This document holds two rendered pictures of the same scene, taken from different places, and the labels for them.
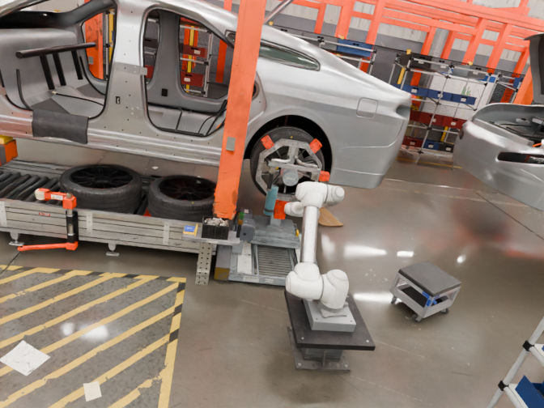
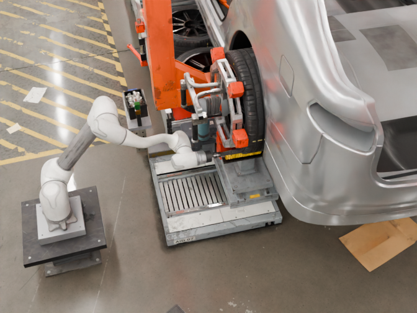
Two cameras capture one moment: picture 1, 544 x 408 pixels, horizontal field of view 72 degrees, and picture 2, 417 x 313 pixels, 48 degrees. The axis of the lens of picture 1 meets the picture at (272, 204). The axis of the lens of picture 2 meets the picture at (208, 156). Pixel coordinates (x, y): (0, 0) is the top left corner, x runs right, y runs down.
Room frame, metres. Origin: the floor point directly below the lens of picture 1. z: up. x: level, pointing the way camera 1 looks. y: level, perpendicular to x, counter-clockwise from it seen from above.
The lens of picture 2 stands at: (2.74, -2.37, 2.80)
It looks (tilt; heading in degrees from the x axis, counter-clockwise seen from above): 46 degrees down; 85
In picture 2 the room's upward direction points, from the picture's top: straight up
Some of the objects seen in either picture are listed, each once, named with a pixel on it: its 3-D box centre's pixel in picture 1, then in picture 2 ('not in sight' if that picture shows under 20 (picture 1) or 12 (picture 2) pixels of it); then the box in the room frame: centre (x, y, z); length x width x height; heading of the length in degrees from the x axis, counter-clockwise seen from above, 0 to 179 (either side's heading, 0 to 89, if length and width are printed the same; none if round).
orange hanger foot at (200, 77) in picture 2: not in sight; (209, 77); (3.01, 0.42, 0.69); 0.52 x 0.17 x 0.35; 9
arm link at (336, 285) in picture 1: (333, 286); (54, 199); (1.97, -0.49, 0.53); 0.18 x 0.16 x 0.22; 99
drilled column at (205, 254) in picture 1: (204, 259); (139, 128); (2.44, 0.43, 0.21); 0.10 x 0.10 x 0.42; 9
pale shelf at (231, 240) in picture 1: (211, 235); (136, 109); (2.45, 0.40, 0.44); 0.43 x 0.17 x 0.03; 99
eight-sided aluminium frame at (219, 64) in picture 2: (288, 171); (224, 104); (3.06, -0.09, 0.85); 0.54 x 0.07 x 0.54; 99
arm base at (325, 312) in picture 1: (333, 304); (59, 216); (1.98, -0.52, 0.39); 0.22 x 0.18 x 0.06; 113
